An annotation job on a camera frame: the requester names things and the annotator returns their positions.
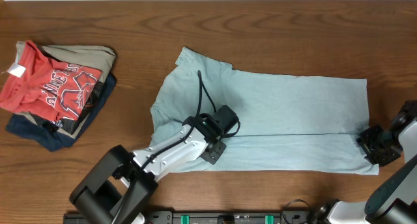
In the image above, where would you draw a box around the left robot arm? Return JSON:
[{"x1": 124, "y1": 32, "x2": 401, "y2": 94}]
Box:
[{"x1": 69, "y1": 109, "x2": 240, "y2": 224}]

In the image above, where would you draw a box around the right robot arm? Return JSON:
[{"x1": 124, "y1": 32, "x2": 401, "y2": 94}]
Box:
[{"x1": 311, "y1": 100, "x2": 416, "y2": 224}]

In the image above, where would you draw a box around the beige folded shirt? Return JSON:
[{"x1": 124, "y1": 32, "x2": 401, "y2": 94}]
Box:
[{"x1": 15, "y1": 41, "x2": 117, "y2": 139}]

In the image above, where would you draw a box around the red printed t-shirt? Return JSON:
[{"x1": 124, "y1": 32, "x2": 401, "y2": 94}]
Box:
[{"x1": 1, "y1": 40, "x2": 102, "y2": 121}]

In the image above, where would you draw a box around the navy folded garment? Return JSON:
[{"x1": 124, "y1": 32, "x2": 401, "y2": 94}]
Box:
[{"x1": 5, "y1": 74, "x2": 117, "y2": 152}]

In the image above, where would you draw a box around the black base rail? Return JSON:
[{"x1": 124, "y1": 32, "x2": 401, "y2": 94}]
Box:
[{"x1": 63, "y1": 201, "x2": 323, "y2": 224}]

